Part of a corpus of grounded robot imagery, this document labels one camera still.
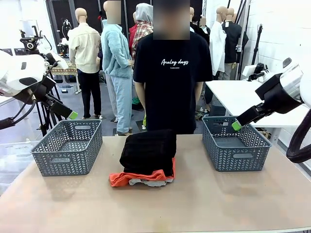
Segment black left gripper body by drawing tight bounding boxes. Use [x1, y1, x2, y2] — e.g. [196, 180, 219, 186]
[14, 77, 61, 107]

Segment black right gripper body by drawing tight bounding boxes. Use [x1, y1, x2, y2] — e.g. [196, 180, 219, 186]
[255, 72, 303, 115]

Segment orange garment with yellow print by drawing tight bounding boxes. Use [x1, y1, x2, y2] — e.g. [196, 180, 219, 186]
[109, 157, 176, 187]

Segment light grey garment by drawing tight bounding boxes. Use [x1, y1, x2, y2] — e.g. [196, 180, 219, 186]
[128, 178, 174, 187]

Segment white side table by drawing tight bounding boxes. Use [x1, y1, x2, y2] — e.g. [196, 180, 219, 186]
[205, 80, 311, 128]

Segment patterned table cloth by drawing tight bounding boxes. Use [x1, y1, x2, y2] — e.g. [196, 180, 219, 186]
[50, 62, 79, 76]

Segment grey plastic lattice basket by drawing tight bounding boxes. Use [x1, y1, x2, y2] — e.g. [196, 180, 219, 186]
[30, 118, 104, 177]
[201, 116, 272, 172]

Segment black slanted stand poles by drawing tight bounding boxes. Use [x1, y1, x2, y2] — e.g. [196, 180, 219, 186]
[235, 0, 252, 81]

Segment black light stand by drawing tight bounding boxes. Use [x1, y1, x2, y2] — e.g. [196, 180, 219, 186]
[251, 23, 264, 66]

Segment mannequin in cream shirt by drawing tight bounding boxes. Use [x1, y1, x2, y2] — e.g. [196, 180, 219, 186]
[67, 7, 103, 119]

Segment clear plastic storage box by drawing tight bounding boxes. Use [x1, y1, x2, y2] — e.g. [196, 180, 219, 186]
[0, 140, 39, 175]

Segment mannequin in black jacket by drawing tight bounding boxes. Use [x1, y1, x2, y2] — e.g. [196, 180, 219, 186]
[222, 7, 249, 65]

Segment mannequin in blue fleece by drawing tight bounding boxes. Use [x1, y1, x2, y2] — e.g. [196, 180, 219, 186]
[101, 0, 134, 136]

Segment mannequin in white shirt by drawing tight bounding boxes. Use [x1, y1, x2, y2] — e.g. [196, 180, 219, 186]
[209, 6, 228, 81]

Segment person in black T-shirt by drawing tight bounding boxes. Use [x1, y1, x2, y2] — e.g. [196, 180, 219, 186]
[133, 0, 214, 134]

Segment mannequin in red garment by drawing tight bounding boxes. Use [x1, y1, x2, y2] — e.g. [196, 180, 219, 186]
[128, 11, 138, 51]

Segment mannequin in plaid hooded shirt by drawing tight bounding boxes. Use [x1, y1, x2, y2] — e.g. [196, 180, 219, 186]
[131, 2, 154, 60]

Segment mannequin in pale blue shirt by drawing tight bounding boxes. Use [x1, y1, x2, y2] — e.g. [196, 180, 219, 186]
[189, 7, 196, 33]

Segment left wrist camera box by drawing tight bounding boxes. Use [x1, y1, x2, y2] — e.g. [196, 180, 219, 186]
[46, 52, 69, 70]

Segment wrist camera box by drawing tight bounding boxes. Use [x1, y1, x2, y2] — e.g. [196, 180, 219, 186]
[46, 52, 69, 70]
[242, 62, 270, 82]

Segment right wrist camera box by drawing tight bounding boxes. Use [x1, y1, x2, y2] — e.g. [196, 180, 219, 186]
[242, 62, 270, 82]

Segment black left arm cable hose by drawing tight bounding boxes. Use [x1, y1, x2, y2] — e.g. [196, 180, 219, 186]
[0, 60, 60, 131]

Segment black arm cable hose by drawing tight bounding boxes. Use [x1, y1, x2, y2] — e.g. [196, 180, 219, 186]
[286, 115, 311, 164]
[0, 60, 60, 131]

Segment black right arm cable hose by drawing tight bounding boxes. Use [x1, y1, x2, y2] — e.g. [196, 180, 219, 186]
[286, 115, 311, 164]

